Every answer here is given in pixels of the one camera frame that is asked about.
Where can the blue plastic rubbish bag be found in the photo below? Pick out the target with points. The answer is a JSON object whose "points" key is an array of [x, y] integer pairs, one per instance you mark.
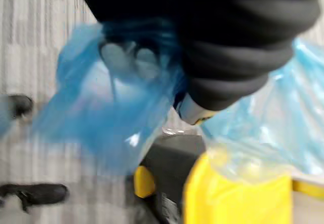
{"points": [[101, 122]]}

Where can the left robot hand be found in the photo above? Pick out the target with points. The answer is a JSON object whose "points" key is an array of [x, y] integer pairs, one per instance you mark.
{"points": [[227, 31]]}

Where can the yellow rimmed grey bin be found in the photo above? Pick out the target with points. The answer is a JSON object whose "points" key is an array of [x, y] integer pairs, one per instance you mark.
{"points": [[308, 189]]}

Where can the yellow trash can lid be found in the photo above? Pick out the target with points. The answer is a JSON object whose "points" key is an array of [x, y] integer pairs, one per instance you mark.
{"points": [[235, 201]]}

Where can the dark robot foot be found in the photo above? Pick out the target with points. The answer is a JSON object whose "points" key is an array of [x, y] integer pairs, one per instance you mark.
{"points": [[19, 105], [38, 192]]}

